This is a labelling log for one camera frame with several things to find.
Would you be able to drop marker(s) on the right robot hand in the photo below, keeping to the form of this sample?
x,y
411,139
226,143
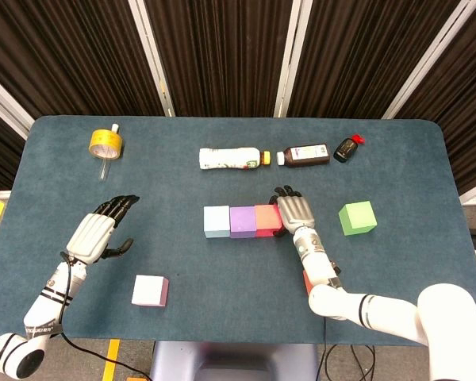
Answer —
x,y
297,212

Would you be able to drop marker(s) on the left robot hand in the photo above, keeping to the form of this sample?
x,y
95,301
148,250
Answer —
x,y
89,238

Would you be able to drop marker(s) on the red foam cube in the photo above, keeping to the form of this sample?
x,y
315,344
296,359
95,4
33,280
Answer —
x,y
266,220

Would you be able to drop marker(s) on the purple foam cube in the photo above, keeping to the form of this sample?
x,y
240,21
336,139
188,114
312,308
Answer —
x,y
242,220

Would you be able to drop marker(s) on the green foam cube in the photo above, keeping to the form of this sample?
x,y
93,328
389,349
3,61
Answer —
x,y
357,217

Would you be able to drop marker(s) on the pink foam cube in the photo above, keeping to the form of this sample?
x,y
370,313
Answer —
x,y
148,289

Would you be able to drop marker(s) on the light blue foam cube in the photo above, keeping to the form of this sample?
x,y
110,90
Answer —
x,y
216,220

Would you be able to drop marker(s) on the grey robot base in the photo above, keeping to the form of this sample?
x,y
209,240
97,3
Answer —
x,y
238,357

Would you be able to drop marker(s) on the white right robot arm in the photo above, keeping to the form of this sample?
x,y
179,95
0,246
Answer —
x,y
381,313

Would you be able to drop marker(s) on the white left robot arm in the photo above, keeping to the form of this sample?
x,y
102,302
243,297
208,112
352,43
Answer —
x,y
47,301

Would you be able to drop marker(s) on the brown medicine bottle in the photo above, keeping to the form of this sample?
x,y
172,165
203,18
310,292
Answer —
x,y
305,155

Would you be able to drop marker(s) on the clear tube with white cap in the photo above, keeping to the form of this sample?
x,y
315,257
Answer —
x,y
104,168

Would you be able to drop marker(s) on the orange foam cube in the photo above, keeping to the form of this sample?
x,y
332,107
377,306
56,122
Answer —
x,y
307,283

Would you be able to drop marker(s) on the small black bottle red cap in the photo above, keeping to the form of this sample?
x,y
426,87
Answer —
x,y
344,150

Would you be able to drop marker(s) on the white labelled drink bottle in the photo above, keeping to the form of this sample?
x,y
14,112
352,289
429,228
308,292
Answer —
x,y
226,158

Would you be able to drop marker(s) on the teal felt table mat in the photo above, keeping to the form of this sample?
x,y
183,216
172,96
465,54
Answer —
x,y
230,278

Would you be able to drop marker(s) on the yellow tape roll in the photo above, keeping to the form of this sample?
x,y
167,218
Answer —
x,y
103,138

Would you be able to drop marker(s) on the orange floor marker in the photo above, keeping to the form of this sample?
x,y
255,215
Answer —
x,y
137,379

